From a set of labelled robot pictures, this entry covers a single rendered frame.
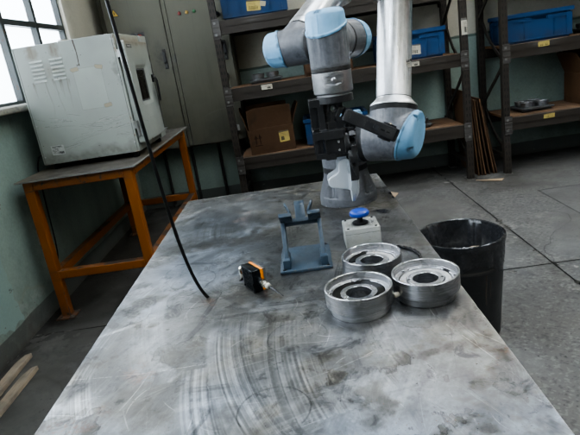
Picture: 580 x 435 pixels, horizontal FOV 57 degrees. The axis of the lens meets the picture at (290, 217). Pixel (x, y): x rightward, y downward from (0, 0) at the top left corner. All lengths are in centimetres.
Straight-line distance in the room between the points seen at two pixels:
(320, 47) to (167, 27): 373
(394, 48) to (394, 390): 89
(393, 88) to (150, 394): 90
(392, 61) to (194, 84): 342
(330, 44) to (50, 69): 229
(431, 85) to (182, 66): 216
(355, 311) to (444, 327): 13
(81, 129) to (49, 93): 24
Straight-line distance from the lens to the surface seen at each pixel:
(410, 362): 72
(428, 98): 499
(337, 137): 101
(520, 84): 525
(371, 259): 97
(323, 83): 100
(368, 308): 79
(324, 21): 100
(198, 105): 466
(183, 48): 466
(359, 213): 107
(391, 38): 136
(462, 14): 443
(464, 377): 69
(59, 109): 313
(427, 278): 89
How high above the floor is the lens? 119
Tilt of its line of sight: 17 degrees down
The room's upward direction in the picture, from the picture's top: 9 degrees counter-clockwise
